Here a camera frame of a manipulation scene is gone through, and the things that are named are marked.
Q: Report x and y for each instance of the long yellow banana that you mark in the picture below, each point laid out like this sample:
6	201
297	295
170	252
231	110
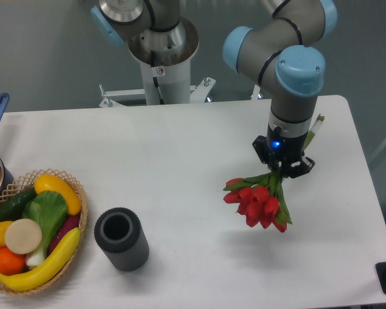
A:
49	268

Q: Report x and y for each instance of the red tulip bouquet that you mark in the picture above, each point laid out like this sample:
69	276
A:
260	199

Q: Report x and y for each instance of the orange fruit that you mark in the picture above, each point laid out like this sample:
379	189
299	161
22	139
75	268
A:
10	262

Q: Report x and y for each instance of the green cucumber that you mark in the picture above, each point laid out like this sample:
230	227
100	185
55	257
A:
13	207

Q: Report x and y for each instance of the woven wicker basket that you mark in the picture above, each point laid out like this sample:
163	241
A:
27	181

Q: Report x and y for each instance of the dark grey ribbed vase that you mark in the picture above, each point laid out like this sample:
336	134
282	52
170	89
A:
119	234

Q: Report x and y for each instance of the beige round slice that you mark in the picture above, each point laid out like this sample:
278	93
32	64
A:
23	236

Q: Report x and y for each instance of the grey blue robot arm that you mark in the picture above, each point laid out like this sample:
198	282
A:
280	59

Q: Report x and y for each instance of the purple sweet potato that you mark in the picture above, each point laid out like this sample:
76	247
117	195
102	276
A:
70	223

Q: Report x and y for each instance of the yellow squash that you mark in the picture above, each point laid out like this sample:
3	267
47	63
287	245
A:
49	182

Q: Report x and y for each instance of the green bok choy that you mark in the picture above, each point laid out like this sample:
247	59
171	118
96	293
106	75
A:
49	210

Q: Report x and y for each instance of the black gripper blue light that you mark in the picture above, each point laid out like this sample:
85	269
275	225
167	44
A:
283	148

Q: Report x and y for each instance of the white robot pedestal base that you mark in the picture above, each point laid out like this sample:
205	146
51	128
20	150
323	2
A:
164	59

